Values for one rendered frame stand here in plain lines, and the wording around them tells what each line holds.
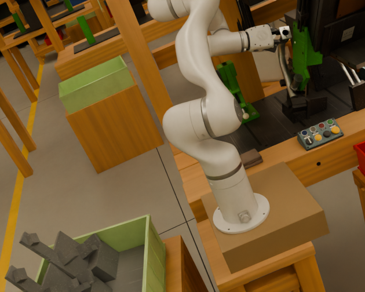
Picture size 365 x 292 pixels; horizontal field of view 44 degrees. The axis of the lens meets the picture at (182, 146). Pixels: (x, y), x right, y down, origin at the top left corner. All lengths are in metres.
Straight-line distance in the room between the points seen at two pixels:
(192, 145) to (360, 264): 1.44
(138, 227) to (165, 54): 0.88
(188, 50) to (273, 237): 0.61
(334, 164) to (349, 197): 1.08
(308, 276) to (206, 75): 0.71
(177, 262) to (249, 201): 0.39
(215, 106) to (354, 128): 0.73
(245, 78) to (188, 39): 0.90
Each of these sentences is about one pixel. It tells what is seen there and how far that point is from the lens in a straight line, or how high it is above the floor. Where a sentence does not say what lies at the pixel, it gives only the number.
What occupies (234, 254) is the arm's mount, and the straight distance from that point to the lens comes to 1.41.
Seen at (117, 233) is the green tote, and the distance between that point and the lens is 1.69.
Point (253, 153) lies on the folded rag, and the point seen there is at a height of 0.93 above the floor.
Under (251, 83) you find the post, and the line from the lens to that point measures 2.23.
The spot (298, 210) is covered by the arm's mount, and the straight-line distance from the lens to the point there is 1.45.
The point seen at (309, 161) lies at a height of 0.86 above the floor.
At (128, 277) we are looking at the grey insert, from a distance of 1.63.
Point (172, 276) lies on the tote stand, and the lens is 1.63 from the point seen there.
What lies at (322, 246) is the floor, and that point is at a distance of 2.64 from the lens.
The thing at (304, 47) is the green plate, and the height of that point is 1.20.
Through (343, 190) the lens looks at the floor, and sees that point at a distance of 2.96.
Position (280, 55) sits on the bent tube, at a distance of 2.01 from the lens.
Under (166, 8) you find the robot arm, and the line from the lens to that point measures 1.44.
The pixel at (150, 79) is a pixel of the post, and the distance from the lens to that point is 2.11.
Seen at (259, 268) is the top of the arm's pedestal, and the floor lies 0.85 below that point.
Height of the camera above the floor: 1.89
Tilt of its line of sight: 29 degrees down
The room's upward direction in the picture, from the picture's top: 23 degrees counter-clockwise
